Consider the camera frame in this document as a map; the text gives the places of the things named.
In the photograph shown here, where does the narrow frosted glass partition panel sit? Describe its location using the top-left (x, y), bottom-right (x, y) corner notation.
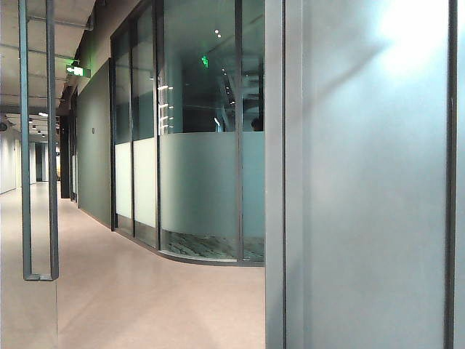
top-left (113, 28), bottom-right (134, 236)
top-left (132, 7), bottom-right (159, 248)
top-left (240, 0), bottom-right (267, 263)

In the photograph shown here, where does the dark vertical frame strip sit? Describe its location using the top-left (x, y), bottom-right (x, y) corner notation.
top-left (445, 0), bottom-right (460, 349)

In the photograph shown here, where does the dark metal door handle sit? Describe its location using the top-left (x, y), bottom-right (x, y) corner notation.
top-left (17, 0), bottom-right (60, 282)

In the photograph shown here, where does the clear glass door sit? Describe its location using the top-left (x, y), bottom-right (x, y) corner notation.
top-left (0, 0), bottom-right (59, 349)

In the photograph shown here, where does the grey metal door frame post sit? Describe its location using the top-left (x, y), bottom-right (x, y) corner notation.
top-left (264, 0), bottom-right (304, 349)

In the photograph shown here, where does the dark corridor pillar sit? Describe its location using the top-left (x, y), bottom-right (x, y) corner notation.
top-left (59, 115), bottom-right (72, 199)

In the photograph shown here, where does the grey ceiling pipe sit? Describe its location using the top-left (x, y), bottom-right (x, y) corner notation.
top-left (27, 7), bottom-right (96, 33)

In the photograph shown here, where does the curved frosted glass partition panel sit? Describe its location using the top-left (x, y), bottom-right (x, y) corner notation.
top-left (158, 0), bottom-right (240, 261)

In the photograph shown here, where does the green exit sign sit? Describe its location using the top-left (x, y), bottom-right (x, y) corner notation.
top-left (65, 60), bottom-right (92, 79)

